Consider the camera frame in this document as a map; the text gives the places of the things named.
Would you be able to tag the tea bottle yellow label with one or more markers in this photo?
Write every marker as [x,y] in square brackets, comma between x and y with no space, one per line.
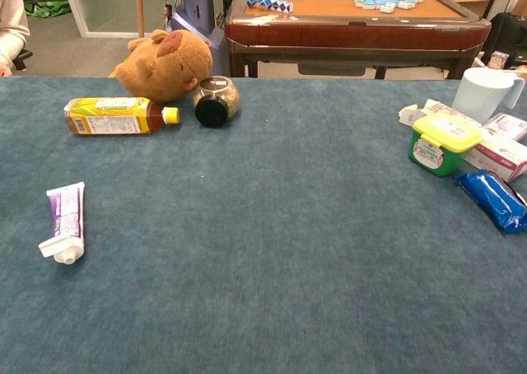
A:
[107,116]

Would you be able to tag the glass jar black lid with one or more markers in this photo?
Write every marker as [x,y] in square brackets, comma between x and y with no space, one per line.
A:
[216,98]

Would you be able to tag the small purple white packet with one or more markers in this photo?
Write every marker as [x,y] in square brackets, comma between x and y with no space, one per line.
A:
[508,126]

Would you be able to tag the blue white snake puzzle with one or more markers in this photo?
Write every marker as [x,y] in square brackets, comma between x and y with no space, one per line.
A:
[267,2]

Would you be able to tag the blue felt table cover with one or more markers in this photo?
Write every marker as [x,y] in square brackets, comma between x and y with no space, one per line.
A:
[263,267]

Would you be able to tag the seated person white top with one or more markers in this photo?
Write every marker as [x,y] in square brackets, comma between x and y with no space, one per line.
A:
[10,20]

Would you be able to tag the brown capybara plush toy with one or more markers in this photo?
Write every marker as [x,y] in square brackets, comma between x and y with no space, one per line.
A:
[164,69]

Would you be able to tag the long floral pink box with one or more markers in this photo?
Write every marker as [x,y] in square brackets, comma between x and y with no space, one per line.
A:
[494,155]

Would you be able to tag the purple white tube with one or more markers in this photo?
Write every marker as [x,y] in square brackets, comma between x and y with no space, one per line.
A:
[68,213]

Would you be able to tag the blue snack packet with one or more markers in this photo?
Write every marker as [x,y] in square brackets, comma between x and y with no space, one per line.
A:
[490,197]

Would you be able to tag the black bag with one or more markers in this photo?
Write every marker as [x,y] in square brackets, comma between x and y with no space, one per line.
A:
[508,32]

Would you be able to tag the green bag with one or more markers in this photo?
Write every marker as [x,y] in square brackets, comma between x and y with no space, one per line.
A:
[47,9]

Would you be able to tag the brown mahjong table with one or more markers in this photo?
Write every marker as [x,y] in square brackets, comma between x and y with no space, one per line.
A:
[350,32]

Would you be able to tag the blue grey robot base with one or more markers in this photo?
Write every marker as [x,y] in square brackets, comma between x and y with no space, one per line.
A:
[197,11]

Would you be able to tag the wooden pole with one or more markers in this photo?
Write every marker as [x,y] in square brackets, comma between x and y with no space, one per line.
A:
[140,7]

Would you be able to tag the small printed box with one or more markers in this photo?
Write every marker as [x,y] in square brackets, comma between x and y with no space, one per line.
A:
[499,60]

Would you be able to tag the light blue plastic cup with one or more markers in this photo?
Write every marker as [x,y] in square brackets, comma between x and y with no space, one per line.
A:
[477,94]

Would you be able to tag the green tub yellow lid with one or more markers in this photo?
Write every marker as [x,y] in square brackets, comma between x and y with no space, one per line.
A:
[436,151]

